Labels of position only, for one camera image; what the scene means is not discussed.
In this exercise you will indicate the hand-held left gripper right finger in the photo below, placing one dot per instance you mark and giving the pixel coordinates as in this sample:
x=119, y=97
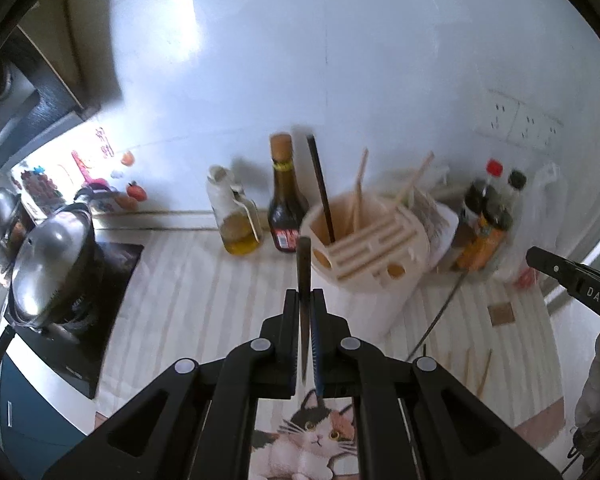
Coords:
x=316, y=350

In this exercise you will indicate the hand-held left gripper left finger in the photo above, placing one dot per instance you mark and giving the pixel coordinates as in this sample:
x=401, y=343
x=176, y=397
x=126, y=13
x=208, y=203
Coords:
x=287, y=340

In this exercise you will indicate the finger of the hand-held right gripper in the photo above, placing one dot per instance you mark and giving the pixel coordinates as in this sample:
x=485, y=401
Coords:
x=580, y=285

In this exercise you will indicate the beige utensil holder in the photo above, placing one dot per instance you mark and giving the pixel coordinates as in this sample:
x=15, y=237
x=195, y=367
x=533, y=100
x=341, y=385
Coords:
x=370, y=280

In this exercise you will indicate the light wooden chopstick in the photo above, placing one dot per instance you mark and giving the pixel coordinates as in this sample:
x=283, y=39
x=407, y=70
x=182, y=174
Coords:
x=358, y=190
x=484, y=372
x=467, y=367
x=415, y=176

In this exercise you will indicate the red plastic pouch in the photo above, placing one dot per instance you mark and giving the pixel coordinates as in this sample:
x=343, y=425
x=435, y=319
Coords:
x=527, y=278

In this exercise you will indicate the clear plastic bag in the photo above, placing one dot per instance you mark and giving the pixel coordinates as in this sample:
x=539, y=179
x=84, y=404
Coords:
x=535, y=220

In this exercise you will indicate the striped cat print table mat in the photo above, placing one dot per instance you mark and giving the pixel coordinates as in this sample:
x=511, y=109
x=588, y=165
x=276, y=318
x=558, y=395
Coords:
x=190, y=300

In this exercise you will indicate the orange label sauce bottle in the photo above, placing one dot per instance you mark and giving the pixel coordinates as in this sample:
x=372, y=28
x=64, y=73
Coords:
x=480, y=247

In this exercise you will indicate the clear cooking oil bottle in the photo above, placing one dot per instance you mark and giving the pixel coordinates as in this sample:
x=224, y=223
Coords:
x=235, y=225

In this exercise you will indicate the brown cap dark sauce bottle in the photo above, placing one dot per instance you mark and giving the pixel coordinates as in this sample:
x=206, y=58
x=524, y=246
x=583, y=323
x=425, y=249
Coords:
x=282, y=210

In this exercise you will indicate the red cap dark sauce bottle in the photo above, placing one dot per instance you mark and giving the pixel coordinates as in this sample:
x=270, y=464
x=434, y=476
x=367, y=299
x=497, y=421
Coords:
x=475, y=197

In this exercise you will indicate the white seasoning packet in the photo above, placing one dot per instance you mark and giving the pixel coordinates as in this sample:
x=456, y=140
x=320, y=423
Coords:
x=430, y=220

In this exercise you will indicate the black gas stove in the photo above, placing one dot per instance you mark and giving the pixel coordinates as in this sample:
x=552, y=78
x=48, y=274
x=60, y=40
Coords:
x=117, y=280

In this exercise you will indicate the black wok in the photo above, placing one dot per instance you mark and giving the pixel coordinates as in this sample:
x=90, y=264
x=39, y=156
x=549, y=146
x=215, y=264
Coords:
x=89, y=280

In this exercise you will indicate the steel wok lid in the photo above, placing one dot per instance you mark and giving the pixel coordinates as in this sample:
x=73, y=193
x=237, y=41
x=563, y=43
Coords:
x=50, y=260

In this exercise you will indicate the teal base cabinet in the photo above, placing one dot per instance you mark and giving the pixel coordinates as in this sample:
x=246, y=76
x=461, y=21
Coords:
x=30, y=410

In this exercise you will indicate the black range hood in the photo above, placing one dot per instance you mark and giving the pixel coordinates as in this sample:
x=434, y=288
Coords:
x=45, y=105

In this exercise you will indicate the white wall socket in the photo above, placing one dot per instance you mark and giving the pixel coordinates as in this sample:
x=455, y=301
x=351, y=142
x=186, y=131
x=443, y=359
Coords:
x=552, y=132
x=529, y=127
x=497, y=115

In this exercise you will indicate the colourful wall stickers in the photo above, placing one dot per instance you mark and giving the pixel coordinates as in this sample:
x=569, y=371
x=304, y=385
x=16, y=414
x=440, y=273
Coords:
x=135, y=191

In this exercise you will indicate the beige wall cabinet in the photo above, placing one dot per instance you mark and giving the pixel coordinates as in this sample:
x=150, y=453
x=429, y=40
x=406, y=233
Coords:
x=55, y=35

